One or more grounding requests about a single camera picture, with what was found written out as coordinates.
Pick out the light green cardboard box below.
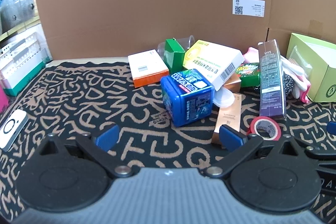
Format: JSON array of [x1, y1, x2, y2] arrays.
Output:
[[286, 33, 335, 103]]

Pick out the white pink gloves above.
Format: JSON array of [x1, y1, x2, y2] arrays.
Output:
[[243, 47, 312, 104]]

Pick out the green snack box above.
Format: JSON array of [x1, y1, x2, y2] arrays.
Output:
[[236, 63, 260, 88]]

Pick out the white orange box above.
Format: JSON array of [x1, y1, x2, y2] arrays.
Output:
[[127, 50, 169, 88]]

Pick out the steel wool scrubber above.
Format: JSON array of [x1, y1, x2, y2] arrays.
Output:
[[252, 73, 295, 97]]

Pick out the copper long box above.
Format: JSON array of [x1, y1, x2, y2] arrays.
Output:
[[211, 93, 242, 145]]

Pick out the yellow white medicine box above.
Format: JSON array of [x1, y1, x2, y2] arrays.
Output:
[[183, 40, 244, 91]]

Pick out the blue square tin box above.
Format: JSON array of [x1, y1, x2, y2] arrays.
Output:
[[161, 69, 215, 127]]

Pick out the purple tall box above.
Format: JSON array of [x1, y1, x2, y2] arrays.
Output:
[[258, 39, 286, 119]]

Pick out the white shipping label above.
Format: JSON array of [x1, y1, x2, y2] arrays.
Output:
[[232, 0, 265, 18]]

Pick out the dark green box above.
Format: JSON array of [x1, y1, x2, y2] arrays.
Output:
[[163, 38, 185, 75]]

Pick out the red tape roll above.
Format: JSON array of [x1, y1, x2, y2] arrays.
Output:
[[247, 116, 281, 141]]

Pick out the pink container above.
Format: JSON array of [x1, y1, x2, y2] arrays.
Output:
[[0, 87, 9, 113]]

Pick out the white plastic lid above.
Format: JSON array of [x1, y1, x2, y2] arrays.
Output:
[[213, 86, 235, 108]]

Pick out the white square device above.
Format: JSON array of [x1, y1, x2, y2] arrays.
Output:
[[0, 109, 28, 152]]

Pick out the clear plastic cup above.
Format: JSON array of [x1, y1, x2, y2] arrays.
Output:
[[157, 35, 195, 59]]

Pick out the small copper box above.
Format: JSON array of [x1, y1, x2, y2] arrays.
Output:
[[223, 73, 241, 93]]

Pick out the white plastic crate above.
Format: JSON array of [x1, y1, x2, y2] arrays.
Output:
[[1, 32, 50, 97]]

